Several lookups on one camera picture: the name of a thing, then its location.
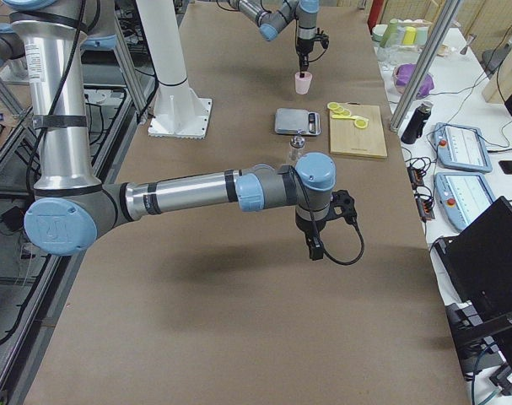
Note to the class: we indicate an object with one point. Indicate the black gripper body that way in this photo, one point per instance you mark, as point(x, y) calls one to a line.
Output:
point(306, 225)
point(302, 46)

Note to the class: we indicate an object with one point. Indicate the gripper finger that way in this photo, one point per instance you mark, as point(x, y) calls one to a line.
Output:
point(305, 62)
point(313, 246)
point(301, 64)
point(319, 248)

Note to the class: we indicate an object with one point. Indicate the pink plastic cup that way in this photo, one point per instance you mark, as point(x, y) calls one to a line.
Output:
point(302, 82)

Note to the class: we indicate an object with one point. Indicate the glass sauce bottle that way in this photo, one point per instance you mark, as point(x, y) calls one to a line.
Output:
point(296, 149)

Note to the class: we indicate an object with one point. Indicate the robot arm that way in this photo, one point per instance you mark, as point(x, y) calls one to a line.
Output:
point(72, 207)
point(271, 23)

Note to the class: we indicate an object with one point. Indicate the silver kitchen scale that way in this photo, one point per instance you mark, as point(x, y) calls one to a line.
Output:
point(290, 121)

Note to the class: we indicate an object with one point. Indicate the green cup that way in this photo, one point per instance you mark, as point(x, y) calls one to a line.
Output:
point(390, 36)

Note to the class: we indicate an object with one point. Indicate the yellow cup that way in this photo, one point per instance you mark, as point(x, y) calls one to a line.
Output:
point(409, 36)

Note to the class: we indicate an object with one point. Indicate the yellow plastic knife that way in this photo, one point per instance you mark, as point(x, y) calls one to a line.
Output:
point(339, 116)

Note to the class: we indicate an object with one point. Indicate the lemon slice pair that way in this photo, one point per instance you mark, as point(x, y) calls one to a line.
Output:
point(361, 124)

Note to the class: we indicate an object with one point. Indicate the wooden cutting board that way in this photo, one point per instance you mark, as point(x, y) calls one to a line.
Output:
point(346, 139)

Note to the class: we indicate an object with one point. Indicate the black water bottle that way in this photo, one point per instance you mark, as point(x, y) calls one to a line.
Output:
point(414, 129)

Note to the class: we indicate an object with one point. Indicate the near teach pendant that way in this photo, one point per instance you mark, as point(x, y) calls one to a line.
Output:
point(462, 196)

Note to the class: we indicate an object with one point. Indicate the teach pendant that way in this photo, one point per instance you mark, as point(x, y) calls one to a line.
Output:
point(462, 196)
point(461, 147)

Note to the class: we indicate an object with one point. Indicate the black monitor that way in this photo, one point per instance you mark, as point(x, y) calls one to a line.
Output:
point(479, 263)

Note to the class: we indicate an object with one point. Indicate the far teach pendant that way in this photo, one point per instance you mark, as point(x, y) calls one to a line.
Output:
point(461, 147)

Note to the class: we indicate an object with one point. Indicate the lemon slice near handle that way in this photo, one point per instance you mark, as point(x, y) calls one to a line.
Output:
point(334, 106)

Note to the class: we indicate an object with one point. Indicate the white camera pillar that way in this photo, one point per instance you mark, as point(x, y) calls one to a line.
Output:
point(178, 111)

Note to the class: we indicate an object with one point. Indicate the aluminium frame post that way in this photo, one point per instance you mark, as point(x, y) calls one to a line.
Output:
point(426, 58)

